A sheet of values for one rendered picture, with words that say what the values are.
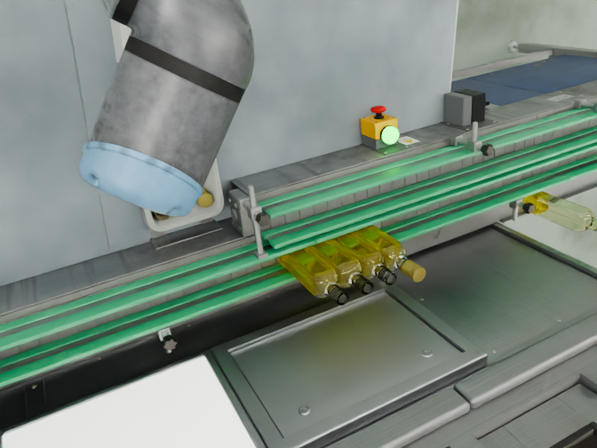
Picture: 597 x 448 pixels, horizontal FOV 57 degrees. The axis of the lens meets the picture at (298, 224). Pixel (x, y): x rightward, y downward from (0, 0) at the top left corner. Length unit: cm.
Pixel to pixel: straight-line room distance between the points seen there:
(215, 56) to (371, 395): 75
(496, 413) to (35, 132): 103
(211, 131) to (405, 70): 106
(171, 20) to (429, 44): 113
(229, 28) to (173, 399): 80
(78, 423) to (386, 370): 60
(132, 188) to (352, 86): 99
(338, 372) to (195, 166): 70
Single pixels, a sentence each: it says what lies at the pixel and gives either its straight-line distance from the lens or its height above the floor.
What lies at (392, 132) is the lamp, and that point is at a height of 85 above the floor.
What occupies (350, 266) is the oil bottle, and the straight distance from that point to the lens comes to 116.
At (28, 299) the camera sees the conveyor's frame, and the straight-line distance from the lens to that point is 123.
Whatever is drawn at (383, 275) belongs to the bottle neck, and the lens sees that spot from 115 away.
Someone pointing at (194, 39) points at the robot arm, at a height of 147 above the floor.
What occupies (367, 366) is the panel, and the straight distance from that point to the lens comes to 113.
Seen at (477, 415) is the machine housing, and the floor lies 141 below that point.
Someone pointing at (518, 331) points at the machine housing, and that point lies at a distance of 130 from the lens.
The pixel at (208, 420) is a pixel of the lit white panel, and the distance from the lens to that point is 107.
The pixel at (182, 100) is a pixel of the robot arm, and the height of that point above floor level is 148.
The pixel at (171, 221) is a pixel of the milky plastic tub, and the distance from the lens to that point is 123.
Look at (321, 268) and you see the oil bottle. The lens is 116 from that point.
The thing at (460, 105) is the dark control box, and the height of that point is 82.
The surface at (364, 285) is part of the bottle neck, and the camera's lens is 112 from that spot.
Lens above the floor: 194
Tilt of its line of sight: 55 degrees down
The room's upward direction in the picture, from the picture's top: 128 degrees clockwise
